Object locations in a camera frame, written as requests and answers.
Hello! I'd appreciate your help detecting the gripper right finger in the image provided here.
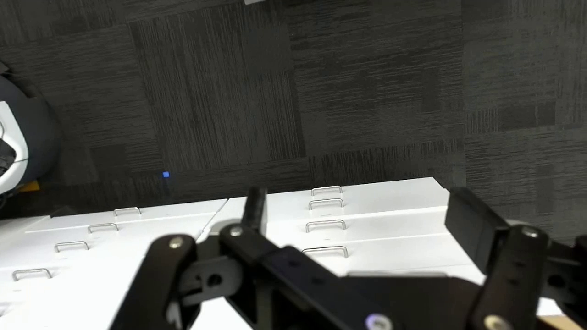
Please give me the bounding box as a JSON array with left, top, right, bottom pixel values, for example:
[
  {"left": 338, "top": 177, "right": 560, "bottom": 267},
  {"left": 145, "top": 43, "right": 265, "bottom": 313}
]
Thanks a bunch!
[{"left": 444, "top": 186, "right": 587, "bottom": 330}]

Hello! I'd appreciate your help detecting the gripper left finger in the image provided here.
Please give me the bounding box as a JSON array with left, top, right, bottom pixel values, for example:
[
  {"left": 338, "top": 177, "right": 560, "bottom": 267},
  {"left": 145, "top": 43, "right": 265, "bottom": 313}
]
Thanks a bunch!
[{"left": 108, "top": 186, "right": 342, "bottom": 330}]

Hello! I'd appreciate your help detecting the white drawer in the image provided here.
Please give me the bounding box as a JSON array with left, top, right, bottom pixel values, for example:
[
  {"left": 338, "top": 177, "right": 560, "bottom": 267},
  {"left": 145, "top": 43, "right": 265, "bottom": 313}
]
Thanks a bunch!
[
  {"left": 220, "top": 189, "right": 450, "bottom": 221},
  {"left": 202, "top": 206, "right": 460, "bottom": 250},
  {"left": 229, "top": 177, "right": 444, "bottom": 206},
  {"left": 0, "top": 225, "right": 202, "bottom": 275},
  {"left": 48, "top": 198, "right": 229, "bottom": 232},
  {"left": 0, "top": 247, "right": 156, "bottom": 317},
  {"left": 23, "top": 212, "right": 226, "bottom": 250},
  {"left": 271, "top": 233, "right": 487, "bottom": 281}
]

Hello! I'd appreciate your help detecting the white drawer cabinet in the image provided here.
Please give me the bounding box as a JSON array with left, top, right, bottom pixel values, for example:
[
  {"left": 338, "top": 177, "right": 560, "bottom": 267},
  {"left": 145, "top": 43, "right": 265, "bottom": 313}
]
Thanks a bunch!
[
  {"left": 190, "top": 177, "right": 565, "bottom": 330},
  {"left": 0, "top": 198, "right": 229, "bottom": 330}
]

